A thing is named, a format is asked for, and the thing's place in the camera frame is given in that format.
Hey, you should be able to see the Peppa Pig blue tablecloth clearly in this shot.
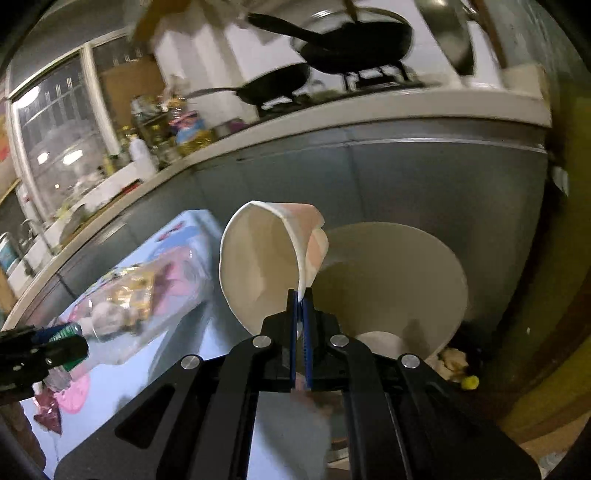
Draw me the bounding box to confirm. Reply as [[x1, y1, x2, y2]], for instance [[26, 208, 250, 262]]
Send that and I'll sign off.
[[20, 209, 334, 480]]

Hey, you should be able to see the window with bars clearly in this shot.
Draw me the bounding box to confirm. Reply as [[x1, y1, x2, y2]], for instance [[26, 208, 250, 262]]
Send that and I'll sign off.
[[9, 32, 164, 221]]

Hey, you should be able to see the clear plastic bottle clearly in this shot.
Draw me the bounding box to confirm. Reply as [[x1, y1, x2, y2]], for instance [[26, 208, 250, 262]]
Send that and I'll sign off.
[[44, 246, 212, 392]]

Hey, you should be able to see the black frying pan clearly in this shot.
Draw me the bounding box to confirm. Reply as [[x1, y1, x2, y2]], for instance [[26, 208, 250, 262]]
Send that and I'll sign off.
[[184, 62, 311, 106]]

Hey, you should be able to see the white paper cup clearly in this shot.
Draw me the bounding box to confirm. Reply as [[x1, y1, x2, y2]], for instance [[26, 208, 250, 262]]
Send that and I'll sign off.
[[218, 201, 329, 335]]

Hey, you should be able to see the steel wok lid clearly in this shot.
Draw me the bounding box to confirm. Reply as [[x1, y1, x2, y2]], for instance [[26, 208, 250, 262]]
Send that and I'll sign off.
[[415, 0, 475, 76]]

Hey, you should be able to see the white plastic jug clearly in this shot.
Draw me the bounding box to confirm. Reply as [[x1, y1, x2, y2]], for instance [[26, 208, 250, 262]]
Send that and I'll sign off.
[[128, 134, 158, 182]]

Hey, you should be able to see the white round trash bin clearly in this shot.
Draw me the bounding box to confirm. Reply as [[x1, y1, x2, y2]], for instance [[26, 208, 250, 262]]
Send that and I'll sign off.
[[312, 222, 469, 360]]

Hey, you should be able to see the cooking oil bottle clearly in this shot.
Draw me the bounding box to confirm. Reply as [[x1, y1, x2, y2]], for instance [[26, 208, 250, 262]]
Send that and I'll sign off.
[[170, 111, 214, 156]]

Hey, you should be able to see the chrome sink faucet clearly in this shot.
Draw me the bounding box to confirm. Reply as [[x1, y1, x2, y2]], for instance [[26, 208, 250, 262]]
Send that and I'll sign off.
[[18, 218, 54, 278]]

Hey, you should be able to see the black wok with lid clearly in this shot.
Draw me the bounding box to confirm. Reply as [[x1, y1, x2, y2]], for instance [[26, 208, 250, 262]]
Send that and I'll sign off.
[[246, 13, 413, 78]]

